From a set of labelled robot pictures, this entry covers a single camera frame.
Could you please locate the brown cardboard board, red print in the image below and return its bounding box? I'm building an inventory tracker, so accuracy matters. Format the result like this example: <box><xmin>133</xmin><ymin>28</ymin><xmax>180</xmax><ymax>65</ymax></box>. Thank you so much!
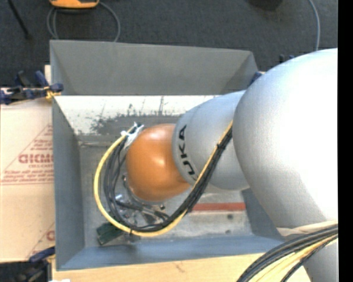
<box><xmin>0</xmin><ymin>96</ymin><xmax>56</xmax><ymax>264</ymax></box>

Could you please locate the dark green flat block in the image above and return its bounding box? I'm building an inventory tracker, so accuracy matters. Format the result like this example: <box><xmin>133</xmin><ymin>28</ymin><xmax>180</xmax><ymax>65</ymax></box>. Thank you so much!
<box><xmin>96</xmin><ymin>222</ymin><xmax>128</xmax><ymax>245</ymax></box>

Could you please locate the grey metal bin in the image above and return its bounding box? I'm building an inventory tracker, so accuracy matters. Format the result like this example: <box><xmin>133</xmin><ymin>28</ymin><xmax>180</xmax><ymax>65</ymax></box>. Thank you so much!
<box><xmin>49</xmin><ymin>39</ymin><xmax>284</xmax><ymax>271</ymax></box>

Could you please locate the red-brown flat block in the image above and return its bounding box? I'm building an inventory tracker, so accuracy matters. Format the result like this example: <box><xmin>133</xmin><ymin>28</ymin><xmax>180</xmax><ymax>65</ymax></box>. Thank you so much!
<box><xmin>191</xmin><ymin>203</ymin><xmax>247</xmax><ymax>212</ymax></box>

